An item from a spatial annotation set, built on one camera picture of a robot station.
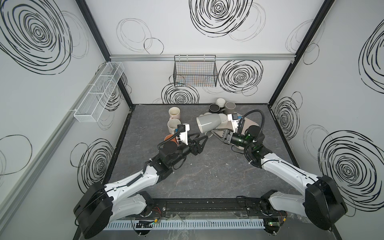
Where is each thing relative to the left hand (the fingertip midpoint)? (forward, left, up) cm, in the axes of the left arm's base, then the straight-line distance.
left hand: (205, 136), depth 69 cm
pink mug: (+32, +21, -20) cm, 42 cm away
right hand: (+2, -2, +1) cm, 3 cm away
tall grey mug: (+3, -1, +7) cm, 8 cm away
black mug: (+36, -8, -18) cm, 41 cm away
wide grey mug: (+36, -19, -18) cm, 44 cm away
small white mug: (+42, -13, -18) cm, 48 cm away
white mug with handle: (+33, -2, -22) cm, 40 cm away
